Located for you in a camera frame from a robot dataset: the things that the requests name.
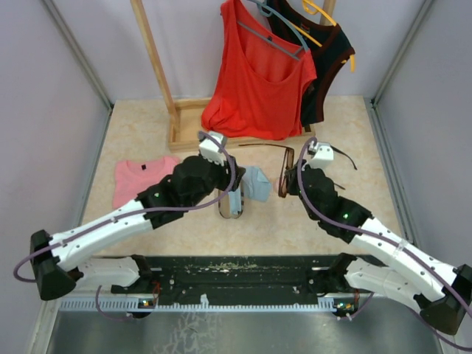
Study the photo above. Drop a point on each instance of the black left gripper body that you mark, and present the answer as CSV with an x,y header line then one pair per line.
x,y
221,178

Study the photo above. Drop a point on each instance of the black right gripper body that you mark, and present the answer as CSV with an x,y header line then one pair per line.
x,y
293,184

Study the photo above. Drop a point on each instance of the tortoiseshell brown sunglasses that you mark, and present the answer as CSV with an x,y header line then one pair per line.
x,y
287,164

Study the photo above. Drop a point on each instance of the small light blue cloth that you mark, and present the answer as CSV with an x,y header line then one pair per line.
x,y
235,202

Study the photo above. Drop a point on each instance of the plaid brown glasses case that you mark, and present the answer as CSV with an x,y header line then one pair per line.
x,y
223,206

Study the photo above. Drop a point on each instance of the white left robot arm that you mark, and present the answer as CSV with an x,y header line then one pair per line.
x,y
66,261

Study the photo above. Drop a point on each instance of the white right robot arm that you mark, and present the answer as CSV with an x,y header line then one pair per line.
x,y
436,291

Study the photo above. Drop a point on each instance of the wooden clothes rack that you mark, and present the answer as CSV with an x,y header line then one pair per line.
x,y
185,114

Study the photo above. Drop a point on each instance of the folded pink t-shirt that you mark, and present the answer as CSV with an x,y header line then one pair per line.
x,y
132,177

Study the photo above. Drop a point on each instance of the red tank top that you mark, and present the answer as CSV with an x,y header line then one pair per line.
x,y
261,80

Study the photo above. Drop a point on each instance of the black maroon-trimmed tank top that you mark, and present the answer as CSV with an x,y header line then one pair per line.
x,y
329,47

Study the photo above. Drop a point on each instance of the grey-blue plastic hanger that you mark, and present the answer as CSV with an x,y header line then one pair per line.
x,y
280,34

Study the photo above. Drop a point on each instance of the yellow plastic hanger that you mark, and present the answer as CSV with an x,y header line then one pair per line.
x,y
325,12

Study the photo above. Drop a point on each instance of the black frame sunglasses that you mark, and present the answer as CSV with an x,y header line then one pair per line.
x,y
342,153

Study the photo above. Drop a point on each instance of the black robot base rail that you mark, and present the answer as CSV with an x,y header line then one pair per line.
x,y
246,283

